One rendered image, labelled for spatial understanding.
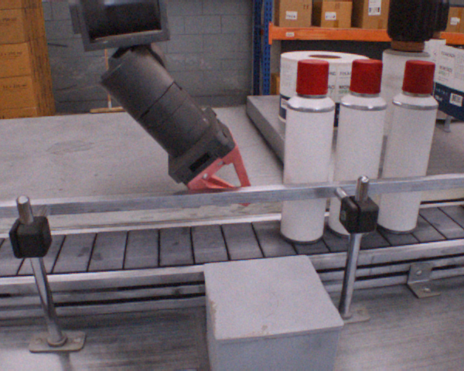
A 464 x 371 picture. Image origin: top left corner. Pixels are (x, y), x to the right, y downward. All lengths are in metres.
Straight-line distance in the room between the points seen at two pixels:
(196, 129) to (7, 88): 3.28
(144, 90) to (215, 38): 4.46
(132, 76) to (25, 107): 3.27
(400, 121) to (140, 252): 0.33
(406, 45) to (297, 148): 0.40
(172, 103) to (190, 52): 4.45
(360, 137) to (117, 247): 0.30
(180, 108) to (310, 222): 0.19
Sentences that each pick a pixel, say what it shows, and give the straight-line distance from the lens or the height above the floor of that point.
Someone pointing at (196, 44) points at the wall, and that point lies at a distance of 4.85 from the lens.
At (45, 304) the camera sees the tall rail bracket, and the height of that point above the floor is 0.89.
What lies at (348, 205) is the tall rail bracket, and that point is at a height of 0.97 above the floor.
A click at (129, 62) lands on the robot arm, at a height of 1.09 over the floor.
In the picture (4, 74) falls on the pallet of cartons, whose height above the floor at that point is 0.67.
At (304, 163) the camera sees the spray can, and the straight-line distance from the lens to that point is 0.46.
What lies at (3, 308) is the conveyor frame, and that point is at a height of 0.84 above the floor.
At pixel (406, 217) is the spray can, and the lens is 0.54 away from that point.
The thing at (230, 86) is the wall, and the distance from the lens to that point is 4.95.
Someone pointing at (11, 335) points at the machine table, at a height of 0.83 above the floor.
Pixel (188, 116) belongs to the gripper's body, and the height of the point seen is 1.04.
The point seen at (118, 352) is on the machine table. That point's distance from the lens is 0.45.
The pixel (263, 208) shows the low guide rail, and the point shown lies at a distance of 0.53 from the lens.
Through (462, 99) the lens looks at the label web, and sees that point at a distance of 1.00.
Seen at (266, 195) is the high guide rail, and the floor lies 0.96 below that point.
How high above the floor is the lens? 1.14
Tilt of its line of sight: 24 degrees down
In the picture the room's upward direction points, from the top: straight up
